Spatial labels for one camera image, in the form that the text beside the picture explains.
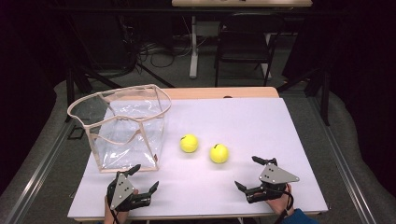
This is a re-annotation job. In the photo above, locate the bundle of floor cables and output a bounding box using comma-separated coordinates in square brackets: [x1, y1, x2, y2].
[136, 36, 194, 69]

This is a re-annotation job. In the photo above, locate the white-legged desk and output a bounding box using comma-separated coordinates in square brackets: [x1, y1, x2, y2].
[171, 0, 314, 79]

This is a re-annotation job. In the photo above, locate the person's left hand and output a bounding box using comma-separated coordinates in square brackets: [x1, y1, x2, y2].
[104, 200, 131, 224]

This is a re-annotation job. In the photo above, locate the white table mat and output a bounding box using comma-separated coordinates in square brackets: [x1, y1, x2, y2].
[67, 97, 330, 220]

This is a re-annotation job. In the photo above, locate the transparent plastic bag beige trim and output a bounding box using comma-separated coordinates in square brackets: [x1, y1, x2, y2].
[66, 83, 173, 174]

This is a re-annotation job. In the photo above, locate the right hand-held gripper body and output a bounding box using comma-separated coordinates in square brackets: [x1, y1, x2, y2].
[246, 158, 301, 204]

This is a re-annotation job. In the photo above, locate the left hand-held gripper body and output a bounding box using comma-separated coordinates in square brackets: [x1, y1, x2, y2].
[106, 172, 154, 213]

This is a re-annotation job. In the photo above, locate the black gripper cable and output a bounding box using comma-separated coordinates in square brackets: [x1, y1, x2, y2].
[274, 185, 295, 224]
[106, 199, 121, 224]

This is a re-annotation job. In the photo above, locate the metal floor rail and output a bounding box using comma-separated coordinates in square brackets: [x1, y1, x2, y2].
[309, 92, 378, 224]
[2, 119, 77, 224]

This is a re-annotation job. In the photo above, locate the yellow tennis ball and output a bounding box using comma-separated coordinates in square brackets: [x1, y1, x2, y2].
[209, 143, 230, 164]
[179, 133, 200, 154]

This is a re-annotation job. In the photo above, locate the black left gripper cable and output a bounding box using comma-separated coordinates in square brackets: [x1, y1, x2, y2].
[106, 199, 121, 224]

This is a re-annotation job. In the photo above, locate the wooden table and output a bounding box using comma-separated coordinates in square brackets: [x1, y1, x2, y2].
[74, 86, 325, 223]

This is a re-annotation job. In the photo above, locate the black chair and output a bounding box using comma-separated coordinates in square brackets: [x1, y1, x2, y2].
[213, 12, 286, 89]

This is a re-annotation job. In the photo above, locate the person's right hand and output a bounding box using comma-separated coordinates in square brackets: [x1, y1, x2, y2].
[264, 184, 295, 216]

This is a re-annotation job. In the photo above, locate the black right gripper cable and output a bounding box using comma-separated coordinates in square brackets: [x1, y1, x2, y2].
[274, 185, 295, 224]

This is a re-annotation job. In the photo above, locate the black metal stand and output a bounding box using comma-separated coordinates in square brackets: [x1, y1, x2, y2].
[64, 18, 176, 123]
[276, 66, 332, 127]

